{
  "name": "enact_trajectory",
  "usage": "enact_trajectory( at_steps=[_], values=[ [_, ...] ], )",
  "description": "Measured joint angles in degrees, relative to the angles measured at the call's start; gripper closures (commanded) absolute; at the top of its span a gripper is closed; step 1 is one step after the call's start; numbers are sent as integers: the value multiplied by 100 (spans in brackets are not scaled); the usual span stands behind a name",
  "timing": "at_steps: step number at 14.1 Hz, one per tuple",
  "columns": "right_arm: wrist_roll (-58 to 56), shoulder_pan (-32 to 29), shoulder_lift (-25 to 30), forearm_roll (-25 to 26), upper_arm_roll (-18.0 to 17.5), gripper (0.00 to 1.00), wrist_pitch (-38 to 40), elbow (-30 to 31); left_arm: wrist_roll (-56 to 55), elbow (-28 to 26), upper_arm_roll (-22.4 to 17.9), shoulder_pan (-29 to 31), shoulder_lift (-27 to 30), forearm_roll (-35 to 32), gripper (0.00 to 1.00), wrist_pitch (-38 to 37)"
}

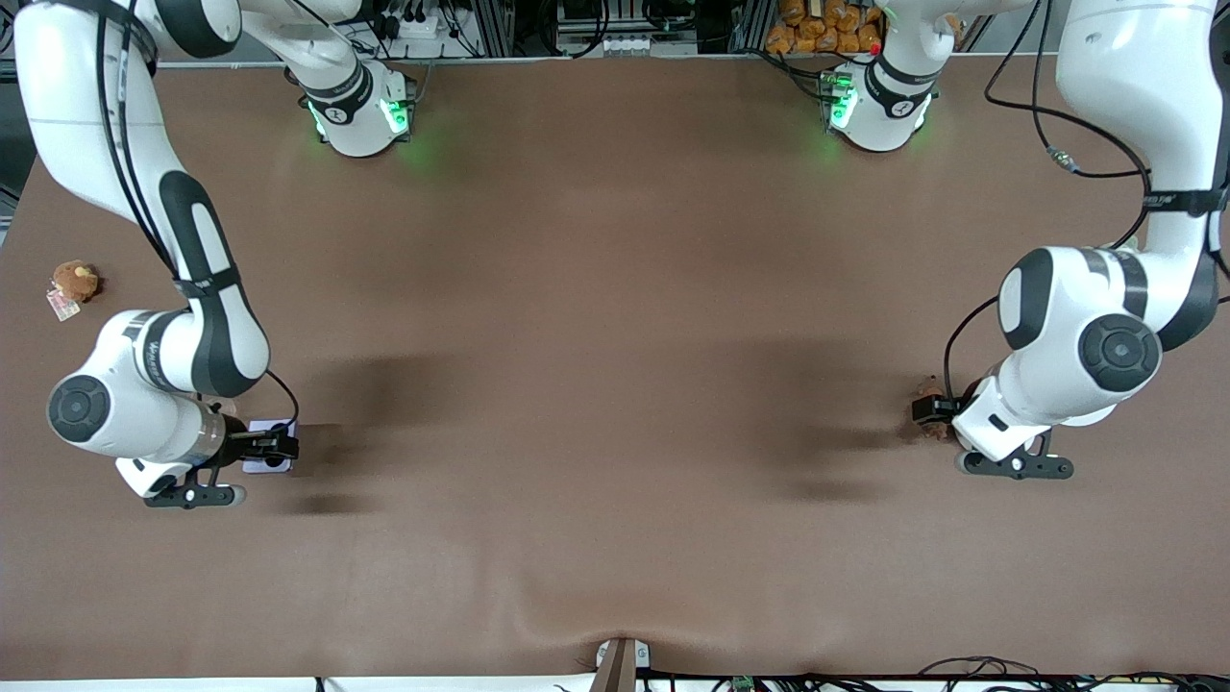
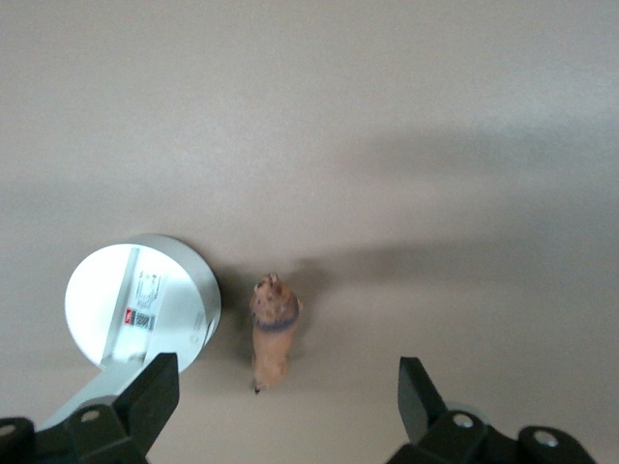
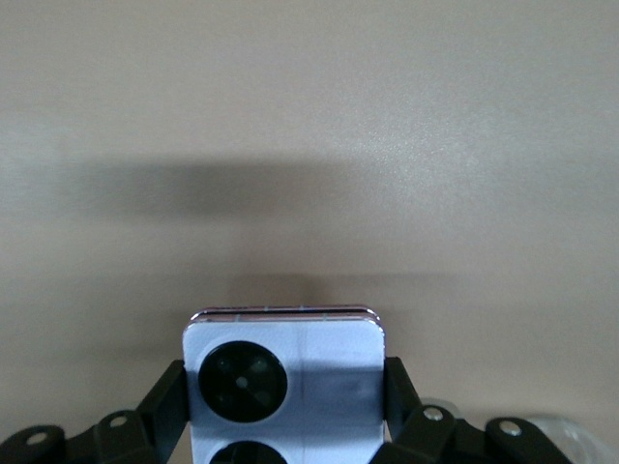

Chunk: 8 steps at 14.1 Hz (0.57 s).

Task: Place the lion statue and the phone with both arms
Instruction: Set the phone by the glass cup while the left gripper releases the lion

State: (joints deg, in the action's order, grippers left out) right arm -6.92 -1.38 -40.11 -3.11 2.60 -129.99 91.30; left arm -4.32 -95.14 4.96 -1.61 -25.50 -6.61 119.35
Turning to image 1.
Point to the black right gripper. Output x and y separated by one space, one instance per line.
245 446

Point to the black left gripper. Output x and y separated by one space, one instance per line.
934 410

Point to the small brown lion statue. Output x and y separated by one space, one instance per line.
930 386

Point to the lavender box with black dots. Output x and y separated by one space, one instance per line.
258 466

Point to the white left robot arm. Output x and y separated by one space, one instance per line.
1086 317

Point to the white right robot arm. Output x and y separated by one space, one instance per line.
125 404

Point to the small printed paper tag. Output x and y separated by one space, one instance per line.
62 308

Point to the brown plush toy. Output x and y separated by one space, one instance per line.
75 281

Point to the pile of orange plush toys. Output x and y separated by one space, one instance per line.
817 29

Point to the white power strip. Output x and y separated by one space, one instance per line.
413 24

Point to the white connector strip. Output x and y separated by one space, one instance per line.
629 44

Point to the wooden post with white bracket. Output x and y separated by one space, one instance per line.
617 668

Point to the aluminium table edge rail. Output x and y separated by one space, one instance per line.
625 58

